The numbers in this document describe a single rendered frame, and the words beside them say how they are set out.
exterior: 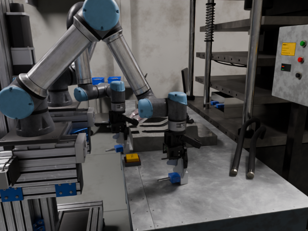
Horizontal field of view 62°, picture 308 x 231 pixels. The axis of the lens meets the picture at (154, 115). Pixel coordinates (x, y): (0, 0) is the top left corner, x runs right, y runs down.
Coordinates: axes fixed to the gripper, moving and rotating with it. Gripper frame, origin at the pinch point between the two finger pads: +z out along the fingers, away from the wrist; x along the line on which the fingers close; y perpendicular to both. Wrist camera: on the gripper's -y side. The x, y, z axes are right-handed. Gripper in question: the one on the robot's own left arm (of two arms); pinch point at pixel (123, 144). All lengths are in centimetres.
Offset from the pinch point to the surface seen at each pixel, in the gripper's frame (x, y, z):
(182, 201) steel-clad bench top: 55, -6, 5
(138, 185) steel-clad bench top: 36.6, 5.4, 4.7
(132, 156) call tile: 15.9, 0.8, 1.0
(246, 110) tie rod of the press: 9, -80, -12
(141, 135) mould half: 3.0, -9.7, -4.3
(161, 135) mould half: 5.6, -20.4, -3.7
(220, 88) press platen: -41, -98, -17
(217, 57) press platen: -50, -100, -41
